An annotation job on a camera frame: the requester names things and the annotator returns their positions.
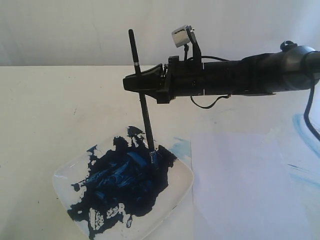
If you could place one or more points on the white plate with blue paint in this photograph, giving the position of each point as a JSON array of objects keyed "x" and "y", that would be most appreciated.
[{"x": 119, "y": 189}]

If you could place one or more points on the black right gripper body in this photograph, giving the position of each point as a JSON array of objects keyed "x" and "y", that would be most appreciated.
[{"x": 191, "y": 79}]

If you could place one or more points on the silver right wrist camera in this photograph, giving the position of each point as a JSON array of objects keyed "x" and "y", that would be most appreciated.
[{"x": 182, "y": 35}]

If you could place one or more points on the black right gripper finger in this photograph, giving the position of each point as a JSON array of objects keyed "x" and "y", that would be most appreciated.
[
  {"x": 155, "y": 71},
  {"x": 145, "y": 83}
]

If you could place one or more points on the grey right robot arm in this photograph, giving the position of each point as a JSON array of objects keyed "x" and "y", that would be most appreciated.
[{"x": 294, "y": 68}]

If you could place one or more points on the black paintbrush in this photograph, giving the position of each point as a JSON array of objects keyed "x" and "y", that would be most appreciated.
[{"x": 142, "y": 100}]

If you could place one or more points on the white sheet of paper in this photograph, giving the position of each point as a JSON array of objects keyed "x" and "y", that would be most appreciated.
[{"x": 255, "y": 187}]

